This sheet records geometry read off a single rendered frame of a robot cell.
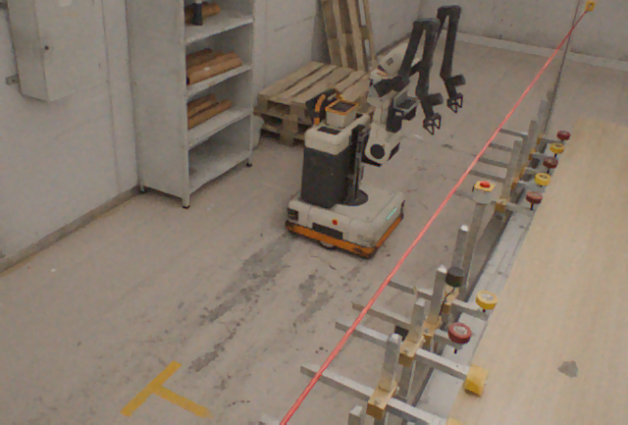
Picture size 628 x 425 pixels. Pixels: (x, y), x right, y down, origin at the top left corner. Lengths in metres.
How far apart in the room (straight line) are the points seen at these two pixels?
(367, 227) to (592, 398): 2.16
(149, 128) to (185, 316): 1.54
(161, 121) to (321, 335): 1.92
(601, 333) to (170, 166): 3.13
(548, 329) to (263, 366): 1.54
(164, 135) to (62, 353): 1.73
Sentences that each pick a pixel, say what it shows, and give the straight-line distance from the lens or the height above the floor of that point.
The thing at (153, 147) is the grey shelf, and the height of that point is 0.42.
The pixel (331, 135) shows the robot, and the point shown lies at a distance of 4.00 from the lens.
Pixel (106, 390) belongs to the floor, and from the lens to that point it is 3.38.
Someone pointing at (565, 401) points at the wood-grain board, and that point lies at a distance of 2.26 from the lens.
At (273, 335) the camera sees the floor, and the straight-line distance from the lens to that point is 3.60.
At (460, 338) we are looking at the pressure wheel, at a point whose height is 0.90.
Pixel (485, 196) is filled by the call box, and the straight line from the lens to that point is 2.67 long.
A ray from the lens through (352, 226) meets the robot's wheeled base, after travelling 4.13.
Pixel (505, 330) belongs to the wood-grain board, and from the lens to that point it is 2.45.
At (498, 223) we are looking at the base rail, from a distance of 3.52.
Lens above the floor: 2.38
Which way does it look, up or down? 28 degrees down
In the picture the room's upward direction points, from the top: 4 degrees clockwise
